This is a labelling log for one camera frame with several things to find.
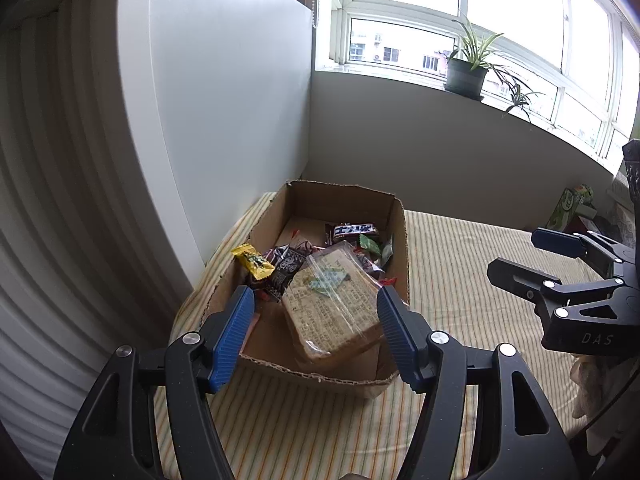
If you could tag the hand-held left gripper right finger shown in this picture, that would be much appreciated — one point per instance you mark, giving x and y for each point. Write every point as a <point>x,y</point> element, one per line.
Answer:
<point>400,340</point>

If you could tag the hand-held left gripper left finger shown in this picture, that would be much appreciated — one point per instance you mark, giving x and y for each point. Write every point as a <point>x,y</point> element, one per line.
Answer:
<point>232,340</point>

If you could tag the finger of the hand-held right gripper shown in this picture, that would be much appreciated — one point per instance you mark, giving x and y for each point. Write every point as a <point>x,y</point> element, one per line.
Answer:
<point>555,240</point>
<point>525,280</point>

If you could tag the bagged sliced bread loaf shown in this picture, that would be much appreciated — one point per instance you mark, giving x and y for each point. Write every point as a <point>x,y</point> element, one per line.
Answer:
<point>330,310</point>

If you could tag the red-edged clear snack packet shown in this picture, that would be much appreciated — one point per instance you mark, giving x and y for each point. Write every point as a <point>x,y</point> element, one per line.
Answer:
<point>370,266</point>
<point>310,246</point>

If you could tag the yellow candy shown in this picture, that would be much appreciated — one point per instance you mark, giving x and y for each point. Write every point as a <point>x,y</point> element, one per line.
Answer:
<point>252,260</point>

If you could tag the brown cardboard box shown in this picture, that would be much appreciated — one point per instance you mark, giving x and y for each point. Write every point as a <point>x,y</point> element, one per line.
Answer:
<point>325,380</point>

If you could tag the black patterned snack packet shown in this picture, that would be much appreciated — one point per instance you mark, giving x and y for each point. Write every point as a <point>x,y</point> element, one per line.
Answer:
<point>285,267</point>

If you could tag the brown chocolate bar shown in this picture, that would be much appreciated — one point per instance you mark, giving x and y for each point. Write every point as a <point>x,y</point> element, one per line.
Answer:
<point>355,231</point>

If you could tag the green carton box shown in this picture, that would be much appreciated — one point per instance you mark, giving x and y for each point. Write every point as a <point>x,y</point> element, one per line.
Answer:
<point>562,210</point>

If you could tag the striped bedsheet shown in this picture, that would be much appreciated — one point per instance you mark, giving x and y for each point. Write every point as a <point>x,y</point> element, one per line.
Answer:
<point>475,270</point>

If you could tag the potted spider plant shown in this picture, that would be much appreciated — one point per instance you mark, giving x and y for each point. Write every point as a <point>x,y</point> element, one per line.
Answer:
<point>465,77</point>

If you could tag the white cabinet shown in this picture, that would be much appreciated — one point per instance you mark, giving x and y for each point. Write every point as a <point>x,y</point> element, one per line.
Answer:
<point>225,110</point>

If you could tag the white ribbed panel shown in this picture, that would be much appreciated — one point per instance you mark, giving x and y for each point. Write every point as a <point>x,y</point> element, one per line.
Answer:
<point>60,185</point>

